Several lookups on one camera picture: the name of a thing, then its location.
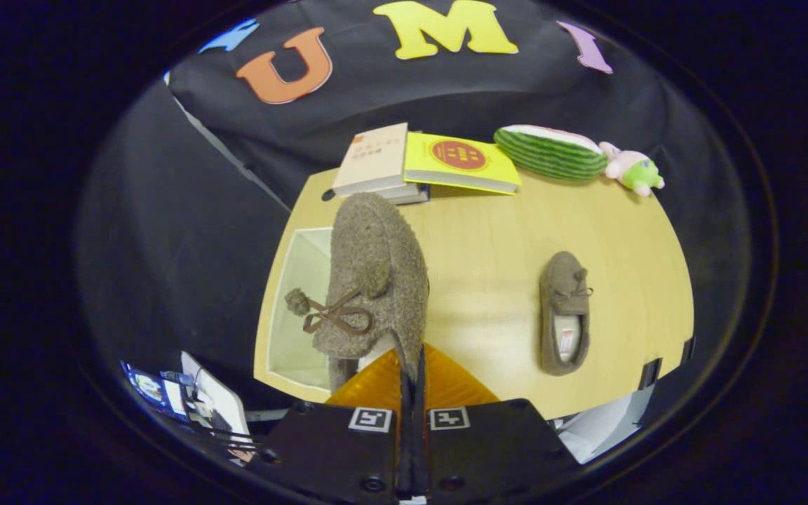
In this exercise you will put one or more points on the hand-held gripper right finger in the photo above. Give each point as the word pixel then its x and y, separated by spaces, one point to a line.
pixel 502 449

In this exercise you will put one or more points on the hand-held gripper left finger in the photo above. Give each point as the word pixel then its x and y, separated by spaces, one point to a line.
pixel 334 456

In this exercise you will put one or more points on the grey fabric storage box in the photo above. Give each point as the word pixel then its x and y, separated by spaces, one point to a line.
pixel 299 344

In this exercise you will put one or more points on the brown fuzzy shoe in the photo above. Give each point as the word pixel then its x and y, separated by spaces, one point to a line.
pixel 564 280
pixel 376 252

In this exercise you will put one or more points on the white sheet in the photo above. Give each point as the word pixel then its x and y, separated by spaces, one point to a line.
pixel 225 403

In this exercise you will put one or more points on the black table clamp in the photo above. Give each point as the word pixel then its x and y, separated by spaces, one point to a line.
pixel 649 373
pixel 689 349

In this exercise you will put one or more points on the blue printed package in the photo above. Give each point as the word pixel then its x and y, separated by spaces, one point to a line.
pixel 148 386

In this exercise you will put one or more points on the dark blue book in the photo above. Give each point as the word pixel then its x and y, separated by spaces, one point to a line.
pixel 421 196

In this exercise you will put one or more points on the black backdrop cloth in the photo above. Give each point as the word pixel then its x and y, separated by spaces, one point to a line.
pixel 165 245

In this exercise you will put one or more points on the thin grey book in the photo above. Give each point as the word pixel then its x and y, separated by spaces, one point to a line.
pixel 400 191

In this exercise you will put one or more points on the yellow book with red circle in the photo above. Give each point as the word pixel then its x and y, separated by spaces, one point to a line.
pixel 492 172

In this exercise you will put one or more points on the watermelon slice plush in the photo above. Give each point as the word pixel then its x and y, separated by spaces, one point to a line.
pixel 551 158

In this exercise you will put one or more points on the beige cover book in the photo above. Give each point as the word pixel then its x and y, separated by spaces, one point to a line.
pixel 374 158

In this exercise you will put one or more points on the pink and green plush toy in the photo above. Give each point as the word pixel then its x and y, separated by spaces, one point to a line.
pixel 635 172

